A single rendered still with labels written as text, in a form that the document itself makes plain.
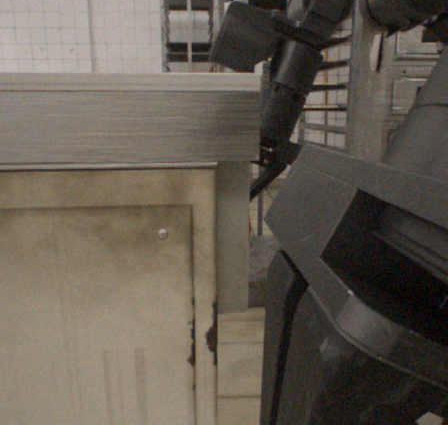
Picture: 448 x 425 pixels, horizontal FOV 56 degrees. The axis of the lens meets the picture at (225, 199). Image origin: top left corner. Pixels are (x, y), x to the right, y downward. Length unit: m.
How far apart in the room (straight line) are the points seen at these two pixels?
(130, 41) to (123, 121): 4.35
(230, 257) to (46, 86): 0.19
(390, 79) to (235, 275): 3.52
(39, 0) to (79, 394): 4.70
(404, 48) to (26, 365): 3.69
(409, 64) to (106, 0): 2.93
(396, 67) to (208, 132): 3.58
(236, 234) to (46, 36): 4.58
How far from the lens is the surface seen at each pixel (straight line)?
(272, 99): 0.49
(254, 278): 1.85
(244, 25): 0.50
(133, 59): 4.62
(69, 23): 4.81
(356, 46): 1.81
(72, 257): 0.31
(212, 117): 0.30
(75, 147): 0.30
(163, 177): 0.29
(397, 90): 3.81
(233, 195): 0.34
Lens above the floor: 0.88
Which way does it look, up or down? 13 degrees down
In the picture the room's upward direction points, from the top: straight up
